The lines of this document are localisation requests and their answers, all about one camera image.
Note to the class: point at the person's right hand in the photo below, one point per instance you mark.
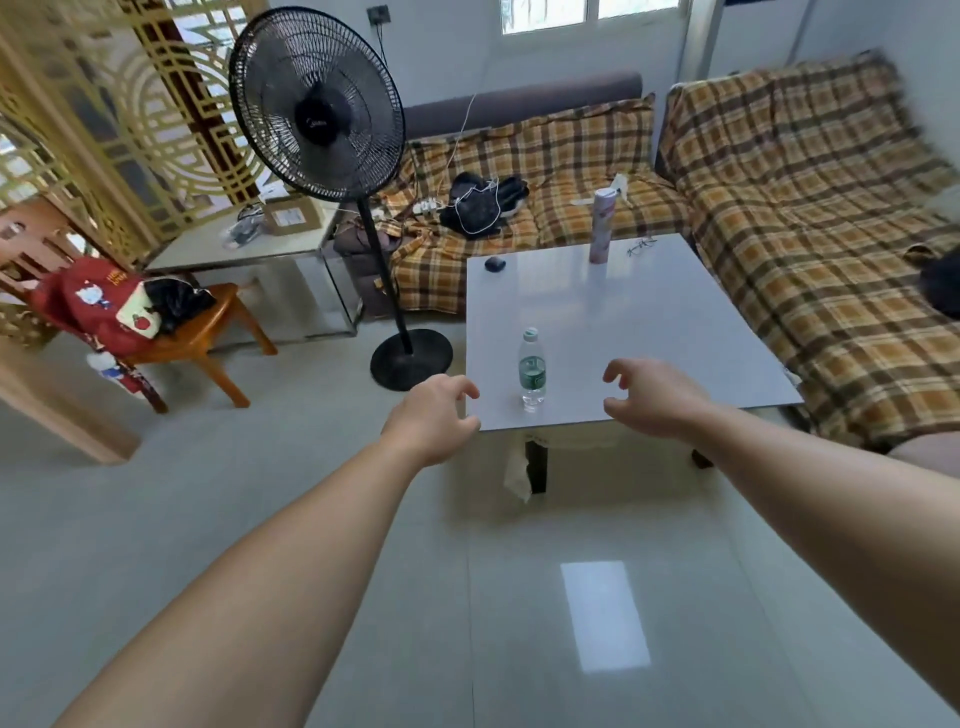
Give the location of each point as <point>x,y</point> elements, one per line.
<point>654,401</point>

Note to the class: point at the person's left hand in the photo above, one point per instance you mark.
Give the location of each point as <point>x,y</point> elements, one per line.
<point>427,424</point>

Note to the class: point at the person's left thumb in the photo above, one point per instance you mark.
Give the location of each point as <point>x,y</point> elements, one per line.
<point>466,425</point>

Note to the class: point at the person's right thumb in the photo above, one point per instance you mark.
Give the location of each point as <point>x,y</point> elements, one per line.
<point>616,406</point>

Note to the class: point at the person's right forearm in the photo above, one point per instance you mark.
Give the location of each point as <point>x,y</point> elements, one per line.
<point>840,540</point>

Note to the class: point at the person's left forearm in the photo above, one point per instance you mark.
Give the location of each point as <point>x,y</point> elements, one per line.
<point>247,600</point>

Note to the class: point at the beige tissue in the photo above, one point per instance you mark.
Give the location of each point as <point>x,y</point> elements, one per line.
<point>519,474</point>

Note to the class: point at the white square table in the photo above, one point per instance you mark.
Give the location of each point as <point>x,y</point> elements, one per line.
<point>615,330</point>

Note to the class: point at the clear plastic water bottle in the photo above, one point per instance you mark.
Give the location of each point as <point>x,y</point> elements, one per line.
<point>532,370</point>

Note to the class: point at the black eyeglasses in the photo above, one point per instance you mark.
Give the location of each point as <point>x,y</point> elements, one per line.
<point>642,246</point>

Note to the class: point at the small black round case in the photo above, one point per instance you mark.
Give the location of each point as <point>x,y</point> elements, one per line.
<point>495,264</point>

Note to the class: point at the pink spray can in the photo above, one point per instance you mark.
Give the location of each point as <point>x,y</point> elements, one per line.
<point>601,225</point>

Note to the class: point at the black bag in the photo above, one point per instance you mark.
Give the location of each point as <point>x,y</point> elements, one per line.
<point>480,204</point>

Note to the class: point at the white power strip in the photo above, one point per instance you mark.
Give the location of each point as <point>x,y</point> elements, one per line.
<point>426,205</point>

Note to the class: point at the plaid covered sofa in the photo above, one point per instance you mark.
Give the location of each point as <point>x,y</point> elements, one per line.
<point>817,247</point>
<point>540,187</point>

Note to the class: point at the white side table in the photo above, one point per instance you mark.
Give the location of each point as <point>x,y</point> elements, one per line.
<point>255,277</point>

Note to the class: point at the cardboard box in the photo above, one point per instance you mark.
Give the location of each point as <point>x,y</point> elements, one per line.
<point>291,216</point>

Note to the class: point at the wooden chair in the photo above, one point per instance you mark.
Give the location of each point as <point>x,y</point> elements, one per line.
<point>195,341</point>

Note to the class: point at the black cloth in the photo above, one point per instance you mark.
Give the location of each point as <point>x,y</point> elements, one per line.
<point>176,300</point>

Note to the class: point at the black object on sofa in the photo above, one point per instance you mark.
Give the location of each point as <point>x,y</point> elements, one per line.
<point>941,281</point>

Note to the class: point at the black standing fan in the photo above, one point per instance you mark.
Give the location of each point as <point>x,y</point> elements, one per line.
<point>319,105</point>

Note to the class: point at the red cartoon bag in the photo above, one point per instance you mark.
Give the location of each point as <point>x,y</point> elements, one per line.
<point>94,304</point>

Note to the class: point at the window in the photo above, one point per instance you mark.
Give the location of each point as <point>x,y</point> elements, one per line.
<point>592,13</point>

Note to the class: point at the golden lattice screen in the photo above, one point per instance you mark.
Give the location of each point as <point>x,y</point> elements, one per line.
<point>97,112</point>

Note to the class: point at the black wall socket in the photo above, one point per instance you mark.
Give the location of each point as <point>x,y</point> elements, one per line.
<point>379,13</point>

